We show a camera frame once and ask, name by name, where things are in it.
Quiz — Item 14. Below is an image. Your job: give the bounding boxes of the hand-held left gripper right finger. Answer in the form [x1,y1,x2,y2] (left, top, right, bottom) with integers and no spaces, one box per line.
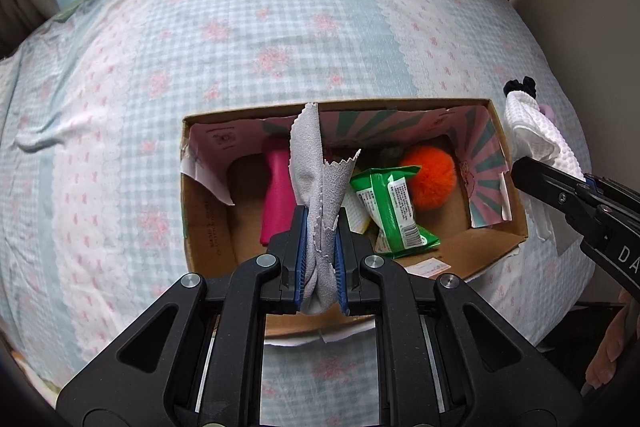
[336,206,585,427]

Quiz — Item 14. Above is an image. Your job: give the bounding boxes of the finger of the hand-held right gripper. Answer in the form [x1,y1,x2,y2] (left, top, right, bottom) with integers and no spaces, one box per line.
[511,156,601,228]
[584,175,640,208]

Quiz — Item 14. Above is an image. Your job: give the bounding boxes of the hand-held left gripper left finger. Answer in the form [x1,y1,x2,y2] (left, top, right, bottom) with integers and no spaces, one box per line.
[56,206,307,427]

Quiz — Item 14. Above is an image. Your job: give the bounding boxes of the magenta towel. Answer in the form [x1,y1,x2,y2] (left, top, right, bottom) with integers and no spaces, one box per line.
[260,137,296,248]

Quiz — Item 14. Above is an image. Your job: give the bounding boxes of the grey microfibre cloth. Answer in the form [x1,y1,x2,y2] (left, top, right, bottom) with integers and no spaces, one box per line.
[289,102,362,315]

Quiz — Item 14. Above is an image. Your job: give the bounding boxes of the white waffle cloth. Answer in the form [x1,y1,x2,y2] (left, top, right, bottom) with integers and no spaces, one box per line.
[502,91,591,258]

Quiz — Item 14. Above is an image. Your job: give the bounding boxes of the green wipes packet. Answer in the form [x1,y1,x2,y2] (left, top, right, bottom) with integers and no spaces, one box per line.
[349,165,441,258]

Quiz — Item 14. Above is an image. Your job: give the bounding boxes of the cardboard box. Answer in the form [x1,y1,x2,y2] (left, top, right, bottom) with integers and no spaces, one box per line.
[178,97,529,348]

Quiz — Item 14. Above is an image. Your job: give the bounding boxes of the orange fluffy pompom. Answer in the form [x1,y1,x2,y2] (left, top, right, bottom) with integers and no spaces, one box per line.
[400,146,458,211]

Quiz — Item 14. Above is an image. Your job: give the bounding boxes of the person's right hand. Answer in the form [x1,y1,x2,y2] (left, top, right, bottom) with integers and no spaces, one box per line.
[585,289,632,389]

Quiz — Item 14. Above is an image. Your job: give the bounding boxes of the black scrunchie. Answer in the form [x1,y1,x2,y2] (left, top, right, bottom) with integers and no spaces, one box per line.
[503,77,537,98]

